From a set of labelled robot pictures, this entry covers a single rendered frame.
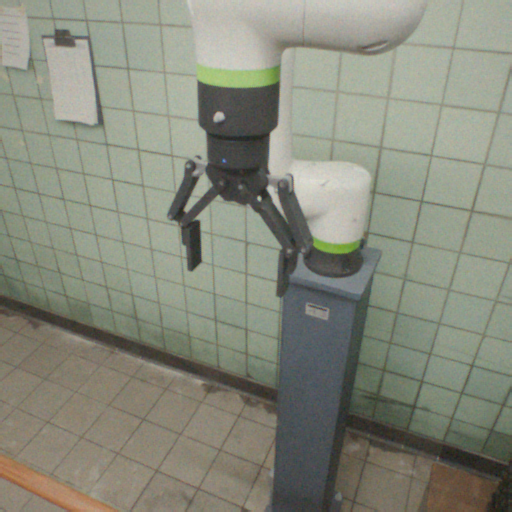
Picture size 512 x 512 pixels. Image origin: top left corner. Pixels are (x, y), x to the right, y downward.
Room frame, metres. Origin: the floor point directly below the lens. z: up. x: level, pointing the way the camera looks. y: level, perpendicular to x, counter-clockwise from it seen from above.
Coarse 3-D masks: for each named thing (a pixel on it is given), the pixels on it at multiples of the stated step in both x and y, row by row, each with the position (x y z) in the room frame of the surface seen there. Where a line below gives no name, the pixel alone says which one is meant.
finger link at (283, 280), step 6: (282, 252) 0.51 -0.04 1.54; (282, 258) 0.51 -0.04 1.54; (282, 264) 0.51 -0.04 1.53; (282, 270) 0.50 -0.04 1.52; (282, 276) 0.50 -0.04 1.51; (288, 276) 0.53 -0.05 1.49; (282, 282) 0.51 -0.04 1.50; (288, 282) 0.53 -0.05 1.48; (282, 288) 0.51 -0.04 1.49; (276, 294) 0.51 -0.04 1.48; (282, 294) 0.51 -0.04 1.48
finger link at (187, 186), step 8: (192, 160) 0.57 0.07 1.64; (184, 168) 0.57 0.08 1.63; (192, 168) 0.56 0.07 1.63; (184, 176) 0.57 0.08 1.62; (192, 176) 0.56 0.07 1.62; (184, 184) 0.57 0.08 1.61; (192, 184) 0.57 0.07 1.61; (184, 192) 0.57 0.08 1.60; (192, 192) 0.59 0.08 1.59; (176, 200) 0.57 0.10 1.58; (184, 200) 0.57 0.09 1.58; (176, 208) 0.57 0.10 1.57; (184, 208) 0.59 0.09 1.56; (168, 216) 0.58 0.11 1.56
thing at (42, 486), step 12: (0, 456) 0.44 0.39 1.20; (0, 468) 0.42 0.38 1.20; (12, 468) 0.42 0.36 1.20; (24, 468) 0.42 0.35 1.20; (12, 480) 0.41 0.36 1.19; (24, 480) 0.41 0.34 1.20; (36, 480) 0.40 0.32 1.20; (48, 480) 0.41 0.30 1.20; (36, 492) 0.39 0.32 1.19; (48, 492) 0.39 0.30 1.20; (60, 492) 0.39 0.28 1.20; (72, 492) 0.39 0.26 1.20; (60, 504) 0.37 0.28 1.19; (72, 504) 0.37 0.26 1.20; (84, 504) 0.37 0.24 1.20; (96, 504) 0.37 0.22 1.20
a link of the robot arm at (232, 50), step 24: (192, 0) 0.52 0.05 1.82; (216, 0) 0.50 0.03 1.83; (240, 0) 0.50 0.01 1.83; (264, 0) 0.49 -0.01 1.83; (288, 0) 0.49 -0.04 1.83; (192, 24) 0.53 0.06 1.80; (216, 24) 0.50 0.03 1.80; (240, 24) 0.50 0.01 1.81; (264, 24) 0.50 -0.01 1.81; (288, 24) 0.50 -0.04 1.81; (216, 48) 0.51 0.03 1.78; (240, 48) 0.50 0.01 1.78; (264, 48) 0.51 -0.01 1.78; (216, 72) 0.51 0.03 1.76; (240, 72) 0.50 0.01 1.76; (264, 72) 0.51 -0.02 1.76
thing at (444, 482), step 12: (432, 468) 0.82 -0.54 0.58; (444, 468) 0.82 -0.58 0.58; (432, 480) 0.78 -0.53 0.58; (444, 480) 0.78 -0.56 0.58; (456, 480) 0.78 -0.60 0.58; (468, 480) 0.78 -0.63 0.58; (480, 480) 0.78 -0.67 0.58; (432, 492) 0.74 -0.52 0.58; (444, 492) 0.74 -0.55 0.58; (456, 492) 0.74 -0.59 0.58; (468, 492) 0.74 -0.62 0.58; (480, 492) 0.74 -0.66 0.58; (420, 504) 0.81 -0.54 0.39; (432, 504) 0.71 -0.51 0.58; (444, 504) 0.71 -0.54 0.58; (456, 504) 0.71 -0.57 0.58; (468, 504) 0.70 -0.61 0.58; (480, 504) 0.70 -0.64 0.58
